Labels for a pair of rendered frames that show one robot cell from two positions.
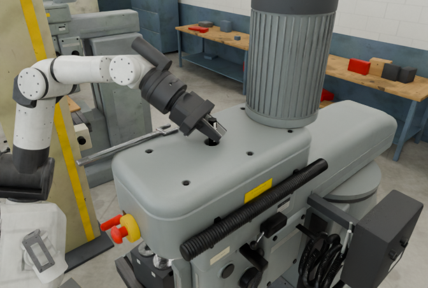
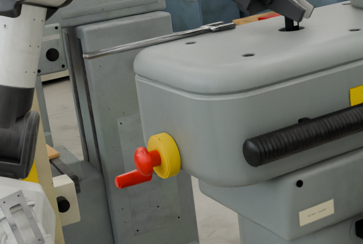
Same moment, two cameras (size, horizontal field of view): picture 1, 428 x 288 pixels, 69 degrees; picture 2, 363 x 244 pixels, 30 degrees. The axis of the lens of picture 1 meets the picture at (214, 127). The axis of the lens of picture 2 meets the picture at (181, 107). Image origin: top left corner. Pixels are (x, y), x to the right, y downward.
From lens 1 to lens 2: 0.41 m
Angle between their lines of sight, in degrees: 17
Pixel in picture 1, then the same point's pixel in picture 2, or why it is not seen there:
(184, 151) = (246, 38)
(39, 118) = (23, 35)
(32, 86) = not seen: outside the picture
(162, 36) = not seen: hidden behind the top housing
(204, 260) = (289, 212)
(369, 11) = not seen: outside the picture
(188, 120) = not seen: outside the picture
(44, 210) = (24, 188)
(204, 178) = (278, 49)
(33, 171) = (10, 123)
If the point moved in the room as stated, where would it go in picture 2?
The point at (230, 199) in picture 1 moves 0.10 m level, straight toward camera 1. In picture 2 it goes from (323, 90) to (320, 114)
